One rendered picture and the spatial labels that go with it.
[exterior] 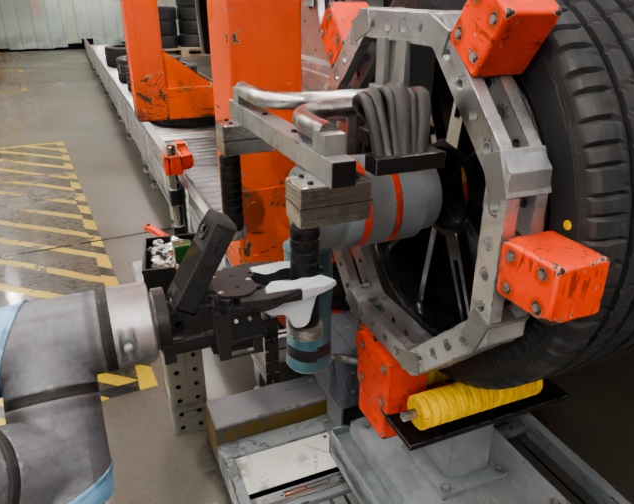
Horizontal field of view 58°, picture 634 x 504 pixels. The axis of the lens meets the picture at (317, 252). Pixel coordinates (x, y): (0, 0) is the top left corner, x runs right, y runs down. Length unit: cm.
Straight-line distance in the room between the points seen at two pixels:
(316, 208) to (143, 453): 119
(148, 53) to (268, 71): 193
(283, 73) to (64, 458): 89
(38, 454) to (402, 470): 86
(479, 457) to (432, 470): 10
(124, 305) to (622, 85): 60
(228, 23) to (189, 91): 199
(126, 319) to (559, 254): 47
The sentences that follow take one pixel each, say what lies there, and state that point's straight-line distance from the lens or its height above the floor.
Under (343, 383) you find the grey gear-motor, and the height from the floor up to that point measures 32.
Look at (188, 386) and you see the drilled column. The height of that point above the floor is 16.
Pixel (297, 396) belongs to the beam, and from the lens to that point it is 163.
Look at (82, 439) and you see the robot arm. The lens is 63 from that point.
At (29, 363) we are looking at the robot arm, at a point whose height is 82.
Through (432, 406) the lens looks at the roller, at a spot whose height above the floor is 53.
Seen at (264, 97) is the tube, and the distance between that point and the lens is 86.
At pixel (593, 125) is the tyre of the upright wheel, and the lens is 72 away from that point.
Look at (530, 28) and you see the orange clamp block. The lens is 71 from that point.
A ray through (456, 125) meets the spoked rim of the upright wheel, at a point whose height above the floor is 96.
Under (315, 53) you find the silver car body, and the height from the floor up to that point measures 93.
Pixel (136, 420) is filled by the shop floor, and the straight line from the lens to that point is 183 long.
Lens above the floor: 115
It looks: 25 degrees down
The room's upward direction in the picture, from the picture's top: straight up
